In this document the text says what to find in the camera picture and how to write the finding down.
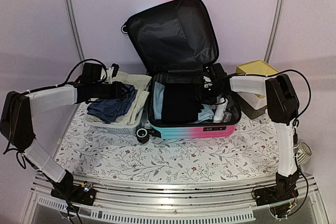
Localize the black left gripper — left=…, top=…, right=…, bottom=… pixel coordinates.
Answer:
left=92, top=81, right=131, bottom=99

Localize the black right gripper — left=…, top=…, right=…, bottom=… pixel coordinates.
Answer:
left=191, top=83, right=225, bottom=105

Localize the dark blue denim garment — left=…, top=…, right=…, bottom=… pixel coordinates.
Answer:
left=87, top=84, right=138, bottom=123

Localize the beige garment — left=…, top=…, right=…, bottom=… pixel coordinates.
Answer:
left=89, top=71, right=151, bottom=125

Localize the black garment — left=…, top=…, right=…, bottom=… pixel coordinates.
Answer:
left=161, top=83, right=203, bottom=124

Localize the pink and teal kids suitcase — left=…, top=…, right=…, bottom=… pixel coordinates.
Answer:
left=121, top=0, right=241, bottom=143

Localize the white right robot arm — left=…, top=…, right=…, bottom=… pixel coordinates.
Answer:
left=206, top=63, right=302, bottom=206

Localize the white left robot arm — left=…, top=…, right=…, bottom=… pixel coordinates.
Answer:
left=1, top=59, right=127, bottom=204

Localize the white cylindrical bottle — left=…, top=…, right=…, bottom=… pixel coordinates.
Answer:
left=213, top=98, right=228, bottom=123

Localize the pale blue denim garment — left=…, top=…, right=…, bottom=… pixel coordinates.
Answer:
left=153, top=82, right=214, bottom=123

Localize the white perforated plastic basket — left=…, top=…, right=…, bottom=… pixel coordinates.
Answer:
left=83, top=115, right=141, bottom=135

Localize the yellow top drawer box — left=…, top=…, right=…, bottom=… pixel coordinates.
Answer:
left=235, top=59, right=279, bottom=120

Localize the floral patterned table mat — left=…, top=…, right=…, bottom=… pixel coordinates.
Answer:
left=51, top=76, right=296, bottom=183

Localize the left wall aluminium post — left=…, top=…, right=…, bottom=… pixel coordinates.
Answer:
left=64, top=0, right=85, bottom=60

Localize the wall aluminium post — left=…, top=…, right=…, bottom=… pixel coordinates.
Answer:
left=264, top=0, right=285, bottom=63
left=64, top=0, right=85, bottom=60

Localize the aluminium front rail frame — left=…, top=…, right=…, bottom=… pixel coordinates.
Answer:
left=23, top=175, right=329, bottom=223

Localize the right wall aluminium post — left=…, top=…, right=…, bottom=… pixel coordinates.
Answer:
left=264, top=0, right=285, bottom=63

